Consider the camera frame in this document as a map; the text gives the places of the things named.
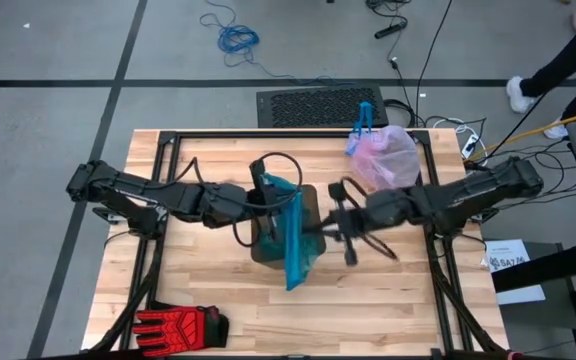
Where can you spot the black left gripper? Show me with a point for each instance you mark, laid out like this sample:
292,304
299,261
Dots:
263,200

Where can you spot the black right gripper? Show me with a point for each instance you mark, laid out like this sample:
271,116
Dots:
373,215

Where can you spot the teal trash bag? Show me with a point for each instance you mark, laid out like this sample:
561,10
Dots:
293,250

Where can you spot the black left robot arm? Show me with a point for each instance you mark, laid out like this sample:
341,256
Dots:
178,197

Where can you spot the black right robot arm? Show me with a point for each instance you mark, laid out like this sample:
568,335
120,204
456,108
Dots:
468,195

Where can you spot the black perforated floor grate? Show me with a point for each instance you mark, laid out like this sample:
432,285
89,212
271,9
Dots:
318,107

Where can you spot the red and black work glove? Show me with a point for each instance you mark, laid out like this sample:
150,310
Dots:
178,327

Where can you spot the white power strip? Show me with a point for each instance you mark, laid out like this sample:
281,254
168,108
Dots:
469,146

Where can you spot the printed white paper sheet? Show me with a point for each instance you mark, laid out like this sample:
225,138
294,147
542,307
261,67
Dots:
510,260

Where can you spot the black power strip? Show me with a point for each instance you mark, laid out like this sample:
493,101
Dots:
390,31

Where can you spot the thin black pole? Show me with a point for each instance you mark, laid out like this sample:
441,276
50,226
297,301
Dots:
518,125

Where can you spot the black beam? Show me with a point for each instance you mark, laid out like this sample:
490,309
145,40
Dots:
548,267

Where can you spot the person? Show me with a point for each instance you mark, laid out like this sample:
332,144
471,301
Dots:
568,62

